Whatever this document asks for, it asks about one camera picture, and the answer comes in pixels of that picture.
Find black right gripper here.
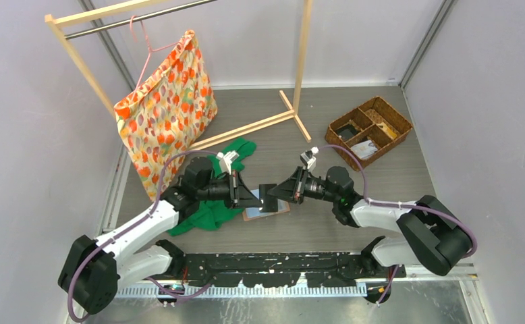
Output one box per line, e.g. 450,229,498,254
268,166,339,205

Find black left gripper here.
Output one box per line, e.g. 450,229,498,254
197,170,263,210

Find pink leather card holder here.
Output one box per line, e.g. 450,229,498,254
242,184,290,221

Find woven wicker divided basket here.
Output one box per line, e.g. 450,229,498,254
325,96,413,171

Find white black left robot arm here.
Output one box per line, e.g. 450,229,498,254
57,151,262,323

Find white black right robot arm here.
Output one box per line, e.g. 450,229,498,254
267,166,476,277

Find black card in basket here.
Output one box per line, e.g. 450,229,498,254
335,124,360,142

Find white card in basket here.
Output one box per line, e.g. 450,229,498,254
351,140,378,160

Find tan card in basket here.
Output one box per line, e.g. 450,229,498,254
376,122,398,140

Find green cloth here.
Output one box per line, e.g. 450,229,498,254
167,137,257,236

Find wooden clothes rack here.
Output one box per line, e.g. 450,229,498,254
45,1,312,150

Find floral orange tote bag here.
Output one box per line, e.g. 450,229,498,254
113,30,218,200

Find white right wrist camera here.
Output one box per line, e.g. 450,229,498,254
300,146,319,172

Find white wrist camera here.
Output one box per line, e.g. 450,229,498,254
216,151,240,174
300,146,319,172

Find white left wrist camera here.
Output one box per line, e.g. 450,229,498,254
216,151,240,174

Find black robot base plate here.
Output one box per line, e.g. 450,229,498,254
140,251,408,290

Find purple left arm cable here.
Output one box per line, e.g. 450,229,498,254
67,150,221,323

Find aluminium frame rail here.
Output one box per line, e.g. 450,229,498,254
71,254,479,300

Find pink wire hanger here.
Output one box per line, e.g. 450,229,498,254
130,15,183,92

